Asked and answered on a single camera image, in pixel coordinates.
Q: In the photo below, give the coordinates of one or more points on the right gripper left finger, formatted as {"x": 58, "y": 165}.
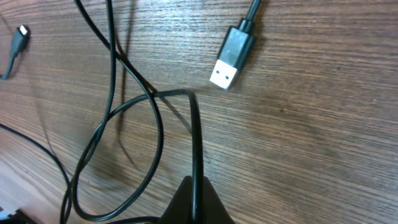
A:
{"x": 179, "y": 208}

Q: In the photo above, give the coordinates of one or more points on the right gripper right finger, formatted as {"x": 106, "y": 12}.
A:
{"x": 213, "y": 209}

